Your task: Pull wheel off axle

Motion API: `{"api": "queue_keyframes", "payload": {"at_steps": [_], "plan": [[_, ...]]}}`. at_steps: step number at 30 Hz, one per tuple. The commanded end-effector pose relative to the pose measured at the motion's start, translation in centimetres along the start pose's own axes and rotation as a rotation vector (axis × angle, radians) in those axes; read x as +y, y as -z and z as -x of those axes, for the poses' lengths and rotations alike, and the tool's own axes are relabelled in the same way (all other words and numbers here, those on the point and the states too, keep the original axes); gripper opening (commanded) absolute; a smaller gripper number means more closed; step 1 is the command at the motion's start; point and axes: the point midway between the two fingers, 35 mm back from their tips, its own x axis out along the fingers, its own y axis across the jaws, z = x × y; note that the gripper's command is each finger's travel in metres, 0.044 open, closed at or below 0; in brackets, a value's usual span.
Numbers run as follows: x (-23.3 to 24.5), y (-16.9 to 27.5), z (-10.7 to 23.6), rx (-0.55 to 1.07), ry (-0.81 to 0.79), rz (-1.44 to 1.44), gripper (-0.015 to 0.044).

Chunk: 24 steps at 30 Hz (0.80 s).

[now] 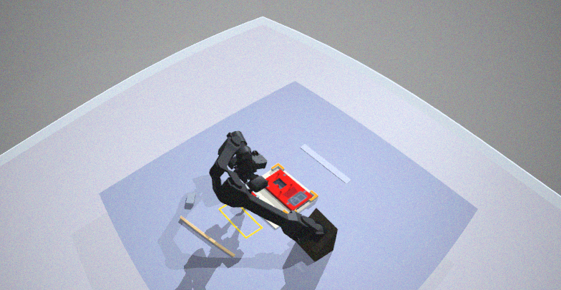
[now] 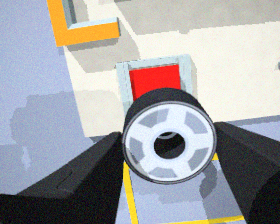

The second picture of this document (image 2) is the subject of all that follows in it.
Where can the black and white wheel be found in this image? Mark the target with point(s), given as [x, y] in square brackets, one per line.
[167, 161]

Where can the yellow tape line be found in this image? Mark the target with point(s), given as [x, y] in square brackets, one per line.
[132, 206]

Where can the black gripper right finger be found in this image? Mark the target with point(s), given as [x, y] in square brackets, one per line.
[250, 163]

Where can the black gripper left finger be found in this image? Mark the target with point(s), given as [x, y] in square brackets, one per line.
[86, 190]

